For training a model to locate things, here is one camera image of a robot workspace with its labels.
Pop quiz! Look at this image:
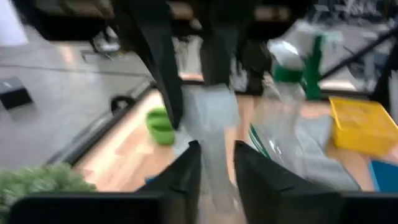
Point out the small white bottle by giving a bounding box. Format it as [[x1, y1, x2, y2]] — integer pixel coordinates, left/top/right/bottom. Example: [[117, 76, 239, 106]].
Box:
[[182, 83, 241, 215]]

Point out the green plastic face-print bucket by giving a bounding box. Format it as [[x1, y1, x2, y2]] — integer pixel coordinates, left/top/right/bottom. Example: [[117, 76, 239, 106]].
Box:
[[145, 106, 177, 146]]

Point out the clear green-label spray bottle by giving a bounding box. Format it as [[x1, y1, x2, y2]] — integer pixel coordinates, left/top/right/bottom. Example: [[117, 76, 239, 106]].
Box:
[[248, 20, 345, 177]]

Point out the grey cloth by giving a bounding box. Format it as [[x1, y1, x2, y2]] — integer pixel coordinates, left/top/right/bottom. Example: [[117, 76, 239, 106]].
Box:
[[292, 114, 363, 191]]

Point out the potted green succulent plant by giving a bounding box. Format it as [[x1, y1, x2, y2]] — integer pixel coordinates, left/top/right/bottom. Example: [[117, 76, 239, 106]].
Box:
[[0, 162, 98, 215]]

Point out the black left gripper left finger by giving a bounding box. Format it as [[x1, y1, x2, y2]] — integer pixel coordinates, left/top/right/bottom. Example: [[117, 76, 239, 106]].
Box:
[[136, 140, 202, 224]]

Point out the black aluminium table frame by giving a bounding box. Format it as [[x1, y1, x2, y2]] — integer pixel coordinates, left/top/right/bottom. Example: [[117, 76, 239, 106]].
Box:
[[46, 27, 398, 166]]

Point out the yellow plastic bin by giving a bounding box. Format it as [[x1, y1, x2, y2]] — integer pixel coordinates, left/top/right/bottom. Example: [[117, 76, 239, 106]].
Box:
[[328, 96, 398, 156]]

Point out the black box on floor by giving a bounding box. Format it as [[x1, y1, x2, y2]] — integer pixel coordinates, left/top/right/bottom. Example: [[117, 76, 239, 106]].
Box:
[[0, 77, 34, 110]]

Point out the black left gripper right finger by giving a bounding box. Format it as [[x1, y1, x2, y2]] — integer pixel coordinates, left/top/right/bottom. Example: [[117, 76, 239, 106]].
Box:
[[233, 139, 343, 224]]

